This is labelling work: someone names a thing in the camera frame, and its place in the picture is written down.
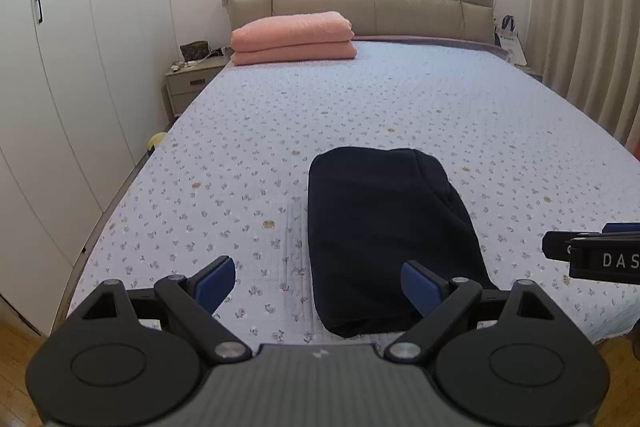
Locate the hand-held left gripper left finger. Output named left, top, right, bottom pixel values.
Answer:
left=66, top=255, right=254, bottom=364

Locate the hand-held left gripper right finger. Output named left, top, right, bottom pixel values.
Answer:
left=383, top=260, right=572, bottom=364

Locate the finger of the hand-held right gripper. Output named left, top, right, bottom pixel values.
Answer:
left=542, top=222, right=640, bottom=262
left=568, top=237, right=640, bottom=281

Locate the black garment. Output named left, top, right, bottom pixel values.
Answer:
left=307, top=146, right=493, bottom=339

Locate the yellow ball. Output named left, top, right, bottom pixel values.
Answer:
left=147, top=132, right=169, bottom=158

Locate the floral quilted bedspread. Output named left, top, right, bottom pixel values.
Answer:
left=67, top=41, right=640, bottom=348

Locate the beige nightstand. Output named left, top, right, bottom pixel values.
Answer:
left=165, top=55, right=232, bottom=118

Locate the white tote bag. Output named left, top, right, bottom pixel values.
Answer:
left=494, top=15, right=527, bottom=68

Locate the beige pleated curtain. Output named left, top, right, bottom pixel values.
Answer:
left=527, top=0, right=640, bottom=148

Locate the brown patterned pouch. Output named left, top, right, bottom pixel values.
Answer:
left=180, top=40, right=210, bottom=62

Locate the white wardrobe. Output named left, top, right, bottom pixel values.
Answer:
left=0, top=0, right=182, bottom=338

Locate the folded pink blanket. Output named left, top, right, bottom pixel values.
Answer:
left=230, top=11, right=358, bottom=67

